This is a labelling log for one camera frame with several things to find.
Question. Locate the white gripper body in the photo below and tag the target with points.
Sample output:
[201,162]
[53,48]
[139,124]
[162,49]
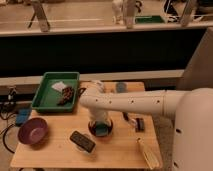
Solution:
[99,115]

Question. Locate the teal sponge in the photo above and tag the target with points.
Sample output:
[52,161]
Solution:
[101,130]

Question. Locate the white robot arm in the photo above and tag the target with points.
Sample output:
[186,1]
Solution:
[192,110]

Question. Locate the red-brown bowl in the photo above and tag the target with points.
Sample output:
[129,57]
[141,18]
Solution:
[92,128]

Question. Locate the black rectangular block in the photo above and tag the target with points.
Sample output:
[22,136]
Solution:
[82,141]

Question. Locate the brown item in tray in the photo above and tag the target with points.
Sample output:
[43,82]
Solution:
[67,94]

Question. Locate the blue cup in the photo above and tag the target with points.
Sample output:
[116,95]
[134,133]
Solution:
[121,87]

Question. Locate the green plastic tray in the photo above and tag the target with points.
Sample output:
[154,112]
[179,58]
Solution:
[46,98]

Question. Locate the white cloth in tray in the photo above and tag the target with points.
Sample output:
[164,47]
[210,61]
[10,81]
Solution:
[59,86]

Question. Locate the purple bowl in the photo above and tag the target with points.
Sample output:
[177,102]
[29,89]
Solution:
[33,131]

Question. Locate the blue box on floor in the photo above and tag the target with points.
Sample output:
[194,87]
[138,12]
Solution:
[22,116]

